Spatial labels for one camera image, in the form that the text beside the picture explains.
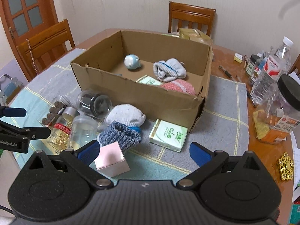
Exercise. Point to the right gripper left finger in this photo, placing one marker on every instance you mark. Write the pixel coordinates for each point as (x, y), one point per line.
(80, 159)

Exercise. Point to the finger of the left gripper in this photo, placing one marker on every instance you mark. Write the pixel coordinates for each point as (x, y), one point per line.
(6, 111)
(37, 133)

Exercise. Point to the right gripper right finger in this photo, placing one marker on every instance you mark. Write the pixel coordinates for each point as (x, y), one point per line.
(209, 163)

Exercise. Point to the clear jar black items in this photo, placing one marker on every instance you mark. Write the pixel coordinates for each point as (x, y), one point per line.
(94, 104)

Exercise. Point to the white sock blue band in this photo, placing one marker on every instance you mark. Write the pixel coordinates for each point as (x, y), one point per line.
(126, 114)

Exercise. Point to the pink knitted sock roll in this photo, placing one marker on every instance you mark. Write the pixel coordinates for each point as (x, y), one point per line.
(179, 85)

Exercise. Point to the blue white round toy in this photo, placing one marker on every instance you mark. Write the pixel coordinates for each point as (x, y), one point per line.
(132, 62)

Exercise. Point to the jar with brown discs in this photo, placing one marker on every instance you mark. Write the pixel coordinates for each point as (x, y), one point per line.
(57, 107)

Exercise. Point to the bottle with yellow capsules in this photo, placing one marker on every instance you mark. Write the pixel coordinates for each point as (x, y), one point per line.
(62, 128)

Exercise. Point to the pink small box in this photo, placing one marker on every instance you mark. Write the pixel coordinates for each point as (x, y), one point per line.
(111, 161)

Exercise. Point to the clear plastic cup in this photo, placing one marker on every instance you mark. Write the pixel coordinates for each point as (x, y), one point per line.
(84, 129)

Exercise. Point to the grey blue knitted sock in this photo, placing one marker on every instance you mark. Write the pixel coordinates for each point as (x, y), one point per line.
(126, 137)

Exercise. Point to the grey checked table mat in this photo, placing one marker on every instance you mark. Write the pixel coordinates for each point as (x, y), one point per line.
(223, 124)

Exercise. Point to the wooden chair left side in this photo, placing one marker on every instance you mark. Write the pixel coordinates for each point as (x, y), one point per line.
(42, 50)

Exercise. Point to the wooden chair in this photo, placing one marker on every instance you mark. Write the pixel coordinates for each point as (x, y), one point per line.
(192, 14)
(42, 50)

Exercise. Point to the orange snack packet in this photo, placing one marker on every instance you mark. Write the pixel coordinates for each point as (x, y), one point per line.
(273, 129)

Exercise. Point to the gold ornament coaster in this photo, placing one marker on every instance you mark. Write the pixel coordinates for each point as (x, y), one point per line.
(286, 167)

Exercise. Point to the stack of papers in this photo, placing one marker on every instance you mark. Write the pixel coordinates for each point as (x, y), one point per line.
(295, 148)

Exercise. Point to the large jar black lid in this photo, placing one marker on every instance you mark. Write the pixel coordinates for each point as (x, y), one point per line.
(283, 98)

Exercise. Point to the pen on table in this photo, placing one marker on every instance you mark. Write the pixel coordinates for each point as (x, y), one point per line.
(225, 72)

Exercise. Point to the cardboard box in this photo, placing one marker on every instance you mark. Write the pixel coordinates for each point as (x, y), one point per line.
(102, 68)

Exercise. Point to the white sock blue stripes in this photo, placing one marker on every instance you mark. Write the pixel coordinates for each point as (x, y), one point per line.
(167, 71)

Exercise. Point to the green white C&S box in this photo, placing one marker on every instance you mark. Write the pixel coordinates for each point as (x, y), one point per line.
(149, 80)

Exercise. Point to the small jar dark lid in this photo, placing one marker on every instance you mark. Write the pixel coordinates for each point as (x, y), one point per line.
(251, 63)

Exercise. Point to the wooden door with panes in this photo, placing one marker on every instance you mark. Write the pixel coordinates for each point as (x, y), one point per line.
(26, 18)

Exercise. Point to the small yellow white box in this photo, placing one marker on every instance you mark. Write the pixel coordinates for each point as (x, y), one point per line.
(238, 58)

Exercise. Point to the clear water bottle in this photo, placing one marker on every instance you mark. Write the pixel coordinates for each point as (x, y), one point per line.
(277, 64)

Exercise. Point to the gold wrapped package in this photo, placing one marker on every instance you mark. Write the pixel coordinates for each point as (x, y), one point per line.
(195, 35)

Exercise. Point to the wooden chair far side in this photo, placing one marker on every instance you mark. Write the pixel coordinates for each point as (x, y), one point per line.
(192, 14)

